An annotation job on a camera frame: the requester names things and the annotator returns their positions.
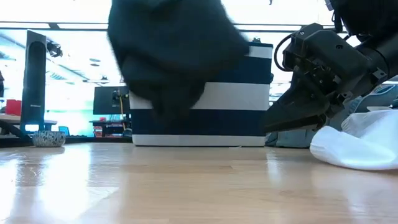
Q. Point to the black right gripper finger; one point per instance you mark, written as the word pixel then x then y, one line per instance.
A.
pixel 298 102
pixel 295 124

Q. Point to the white garment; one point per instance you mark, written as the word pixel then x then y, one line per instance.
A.
pixel 357 146

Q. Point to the dark teal garment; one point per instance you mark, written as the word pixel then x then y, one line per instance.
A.
pixel 174 56

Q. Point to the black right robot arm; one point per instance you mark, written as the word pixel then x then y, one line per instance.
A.
pixel 373 31

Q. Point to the navy white striped fabric bin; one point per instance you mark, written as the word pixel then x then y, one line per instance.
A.
pixel 230 124

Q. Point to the dark cluttered shelf unit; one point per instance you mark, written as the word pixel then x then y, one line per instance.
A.
pixel 109 127

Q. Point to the black computer monitor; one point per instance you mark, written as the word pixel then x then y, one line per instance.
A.
pixel 109 99

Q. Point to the small blue screen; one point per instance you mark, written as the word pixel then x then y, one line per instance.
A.
pixel 64 130

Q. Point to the speckled grey bowl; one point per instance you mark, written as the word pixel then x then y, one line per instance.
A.
pixel 48 139

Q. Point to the black mounted device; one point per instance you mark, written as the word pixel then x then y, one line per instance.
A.
pixel 54 49

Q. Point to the black tall tower speaker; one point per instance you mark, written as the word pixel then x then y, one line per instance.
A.
pixel 33 81

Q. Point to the wooden background desk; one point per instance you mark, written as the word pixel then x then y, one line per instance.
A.
pixel 18 119

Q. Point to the red box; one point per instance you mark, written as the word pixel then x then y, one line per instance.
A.
pixel 13 107

